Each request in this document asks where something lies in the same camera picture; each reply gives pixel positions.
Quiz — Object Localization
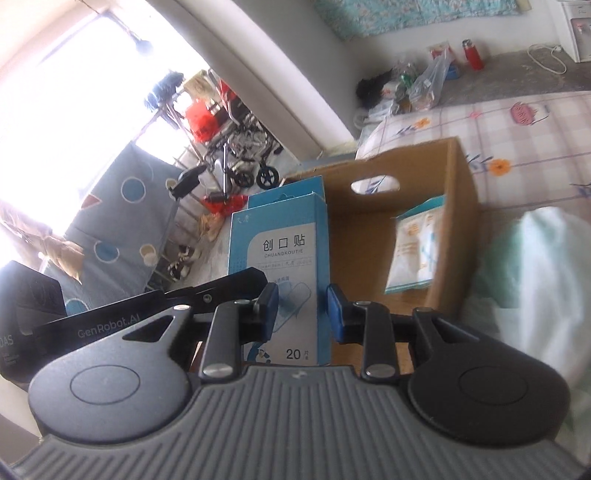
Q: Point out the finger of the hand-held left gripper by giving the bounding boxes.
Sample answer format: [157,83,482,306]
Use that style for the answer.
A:
[147,268,269,319]

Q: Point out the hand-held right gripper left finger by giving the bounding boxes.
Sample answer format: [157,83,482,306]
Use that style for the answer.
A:
[121,282,280,379]

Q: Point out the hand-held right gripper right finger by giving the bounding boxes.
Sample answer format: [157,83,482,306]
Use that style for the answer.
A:
[327,284,467,383]

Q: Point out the blue bandage box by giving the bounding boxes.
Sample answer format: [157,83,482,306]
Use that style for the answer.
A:
[228,175,331,368]

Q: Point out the brown cardboard box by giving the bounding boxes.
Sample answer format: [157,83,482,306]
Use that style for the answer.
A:
[281,137,481,367]

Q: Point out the pale green soft cloth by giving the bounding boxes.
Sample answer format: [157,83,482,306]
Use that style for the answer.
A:
[462,205,591,418]

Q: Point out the black and white sneakers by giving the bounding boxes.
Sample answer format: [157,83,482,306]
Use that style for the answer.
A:
[166,246,204,278]

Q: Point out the tan shoes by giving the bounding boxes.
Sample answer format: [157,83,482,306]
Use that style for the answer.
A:
[198,213,228,241]

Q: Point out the brown cloth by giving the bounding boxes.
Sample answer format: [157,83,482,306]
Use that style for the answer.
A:
[39,233,86,285]

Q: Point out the crumpled red plastic bag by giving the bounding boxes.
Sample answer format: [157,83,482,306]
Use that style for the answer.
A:
[203,194,250,217]

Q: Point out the white cotton swab packet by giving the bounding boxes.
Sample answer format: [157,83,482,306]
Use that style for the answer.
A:
[385,194,448,296]

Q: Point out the blue quilt with circles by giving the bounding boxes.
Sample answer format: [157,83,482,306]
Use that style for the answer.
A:
[39,142,185,317]

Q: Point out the folding wheelchair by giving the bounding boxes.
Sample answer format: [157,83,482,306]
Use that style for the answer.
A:
[203,108,283,191]

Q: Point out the dark blue hanging clothes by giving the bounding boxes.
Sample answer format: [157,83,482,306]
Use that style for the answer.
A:
[144,69,185,112]

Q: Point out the black bag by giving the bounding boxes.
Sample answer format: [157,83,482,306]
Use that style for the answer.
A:
[355,69,394,110]

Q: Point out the pile of clear plastic bags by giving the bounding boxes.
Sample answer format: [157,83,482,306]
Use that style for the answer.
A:
[369,45,459,118]

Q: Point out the plaid floral bed sheet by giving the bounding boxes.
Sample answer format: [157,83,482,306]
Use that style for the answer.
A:
[356,90,591,232]

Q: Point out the pink patterned item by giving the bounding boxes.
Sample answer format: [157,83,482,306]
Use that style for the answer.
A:
[510,102,550,125]

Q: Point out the red thermos bottle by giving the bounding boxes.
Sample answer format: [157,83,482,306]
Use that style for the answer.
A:
[462,39,485,71]

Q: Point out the clear water jug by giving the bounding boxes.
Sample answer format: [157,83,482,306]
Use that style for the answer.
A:
[556,0,591,64]

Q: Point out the teal floral wall cloth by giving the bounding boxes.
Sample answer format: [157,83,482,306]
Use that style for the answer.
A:
[314,0,519,41]

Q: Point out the white power cable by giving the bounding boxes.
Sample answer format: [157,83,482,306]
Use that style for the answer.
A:
[526,44,568,75]

